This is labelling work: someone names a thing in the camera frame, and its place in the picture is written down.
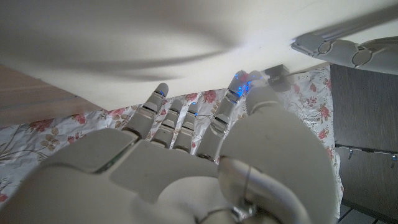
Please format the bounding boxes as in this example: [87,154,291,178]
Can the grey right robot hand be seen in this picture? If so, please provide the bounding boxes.
[0,70,340,224]

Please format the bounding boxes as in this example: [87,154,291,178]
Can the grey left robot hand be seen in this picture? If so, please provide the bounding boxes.
[290,33,398,76]

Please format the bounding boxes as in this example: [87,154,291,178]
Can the black stapler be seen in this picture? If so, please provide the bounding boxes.
[265,64,295,93]

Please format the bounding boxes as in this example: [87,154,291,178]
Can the white power strip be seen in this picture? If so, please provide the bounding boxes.
[287,70,315,81]

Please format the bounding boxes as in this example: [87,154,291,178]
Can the floral rose backdrop cloth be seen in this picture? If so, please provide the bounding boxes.
[0,63,345,218]

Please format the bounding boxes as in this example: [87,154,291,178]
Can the wooden table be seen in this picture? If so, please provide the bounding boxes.
[0,63,103,128]

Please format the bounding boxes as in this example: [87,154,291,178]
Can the beige foam mat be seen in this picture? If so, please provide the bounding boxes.
[0,0,398,111]

